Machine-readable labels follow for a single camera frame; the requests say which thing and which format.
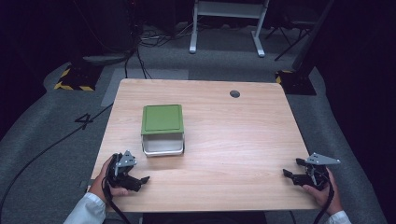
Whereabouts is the bundle of floor cables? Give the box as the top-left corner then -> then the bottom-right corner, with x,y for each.
124,21 -> 200,80

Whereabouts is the black yellow striped stand base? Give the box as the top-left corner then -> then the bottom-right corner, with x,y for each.
275,69 -> 318,96
53,63 -> 105,92

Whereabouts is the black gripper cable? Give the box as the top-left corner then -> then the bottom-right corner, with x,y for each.
102,152 -> 133,224
312,170 -> 336,224

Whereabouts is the person's right hand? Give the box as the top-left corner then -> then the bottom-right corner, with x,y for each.
302,169 -> 344,217

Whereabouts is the white storage box green lid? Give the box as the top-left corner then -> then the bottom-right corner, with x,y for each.
140,104 -> 186,158

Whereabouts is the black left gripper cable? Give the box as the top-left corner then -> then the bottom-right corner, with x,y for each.
102,152 -> 133,224

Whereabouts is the person's left hand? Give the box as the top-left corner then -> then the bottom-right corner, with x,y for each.
88,154 -> 131,203

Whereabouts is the grey slanted metal pole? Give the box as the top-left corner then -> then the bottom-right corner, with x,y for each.
291,0 -> 336,73

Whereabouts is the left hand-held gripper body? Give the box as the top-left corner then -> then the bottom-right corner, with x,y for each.
106,150 -> 138,189

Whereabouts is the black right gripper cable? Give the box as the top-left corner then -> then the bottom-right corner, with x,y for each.
312,170 -> 336,224

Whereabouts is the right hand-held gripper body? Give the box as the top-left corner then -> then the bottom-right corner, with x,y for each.
298,151 -> 342,191

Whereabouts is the white metal desk frame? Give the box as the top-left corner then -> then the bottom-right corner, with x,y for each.
189,0 -> 271,59

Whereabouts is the long black floor cable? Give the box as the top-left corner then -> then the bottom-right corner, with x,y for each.
0,102 -> 114,218

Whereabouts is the grey round stand base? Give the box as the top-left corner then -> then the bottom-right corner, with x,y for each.
81,51 -> 135,67

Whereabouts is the black tripod stand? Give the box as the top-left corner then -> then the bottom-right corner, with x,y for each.
264,18 -> 316,63

